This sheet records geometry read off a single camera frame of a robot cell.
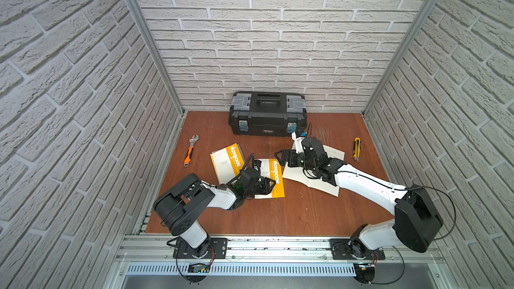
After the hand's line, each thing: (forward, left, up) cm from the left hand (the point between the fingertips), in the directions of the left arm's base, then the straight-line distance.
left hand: (276, 181), depth 88 cm
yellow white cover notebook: (+10, +23, -1) cm, 25 cm away
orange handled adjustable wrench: (+26, +44, -4) cm, 51 cm away
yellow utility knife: (+19, -44, -2) cm, 48 cm away
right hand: (+8, -4, +12) cm, 15 cm away
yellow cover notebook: (+8, +1, -2) cm, 8 cm away
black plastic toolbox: (+29, +4, +14) cm, 32 cm away
